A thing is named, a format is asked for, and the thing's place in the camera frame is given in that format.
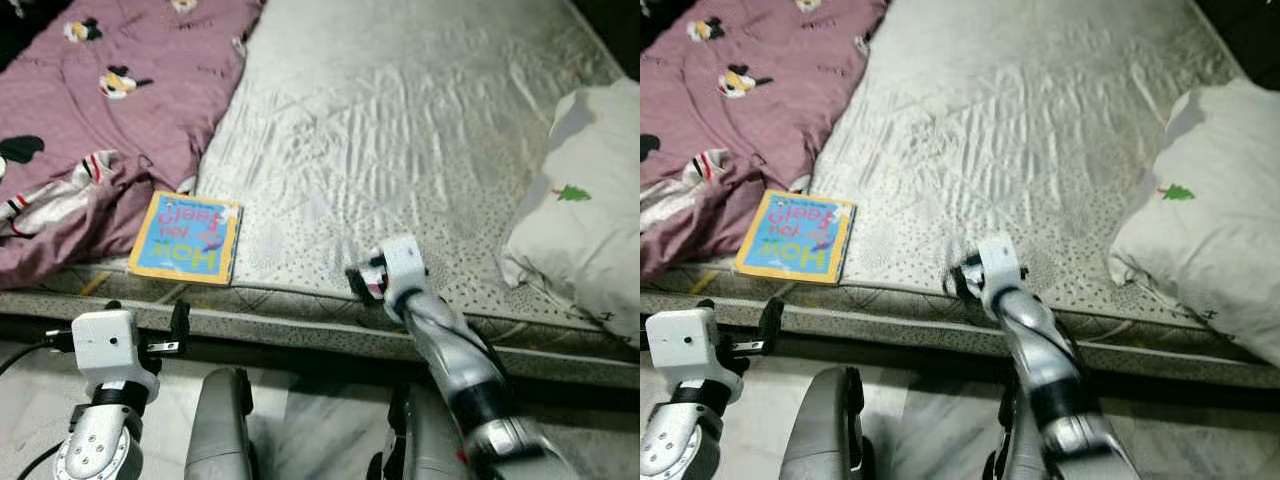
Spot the grey robot right leg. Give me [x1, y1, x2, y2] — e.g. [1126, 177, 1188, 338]
[983, 380, 1051, 480]
[368, 378, 471, 480]

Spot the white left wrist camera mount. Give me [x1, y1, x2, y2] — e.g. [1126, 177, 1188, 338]
[645, 309, 741, 403]
[71, 309, 163, 403]

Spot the mauve cartoon print blanket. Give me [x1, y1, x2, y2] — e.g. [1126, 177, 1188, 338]
[0, 0, 267, 291]
[640, 0, 891, 283]

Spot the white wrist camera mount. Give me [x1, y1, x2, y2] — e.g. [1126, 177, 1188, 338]
[380, 234, 431, 303]
[645, 309, 741, 403]
[977, 233, 1027, 299]
[71, 309, 163, 403]

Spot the grey robot leg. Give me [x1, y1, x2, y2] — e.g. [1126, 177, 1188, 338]
[983, 380, 1051, 480]
[183, 366, 259, 480]
[778, 365, 867, 480]
[368, 378, 471, 480]

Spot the blue yellow children's book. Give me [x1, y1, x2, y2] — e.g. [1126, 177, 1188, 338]
[127, 191, 244, 287]
[735, 189, 858, 286]

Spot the grey robot left leg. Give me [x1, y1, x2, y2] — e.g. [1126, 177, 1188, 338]
[778, 365, 867, 480]
[183, 366, 259, 480]

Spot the white pillow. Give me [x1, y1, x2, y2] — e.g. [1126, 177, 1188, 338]
[1108, 78, 1280, 369]
[497, 78, 641, 346]

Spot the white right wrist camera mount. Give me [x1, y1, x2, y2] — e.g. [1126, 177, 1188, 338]
[977, 233, 1027, 299]
[380, 234, 431, 303]

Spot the white quilted mattress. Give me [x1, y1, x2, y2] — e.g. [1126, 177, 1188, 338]
[640, 0, 1280, 393]
[0, 0, 641, 391]

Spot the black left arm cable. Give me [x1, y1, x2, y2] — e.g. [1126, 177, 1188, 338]
[0, 338, 77, 379]

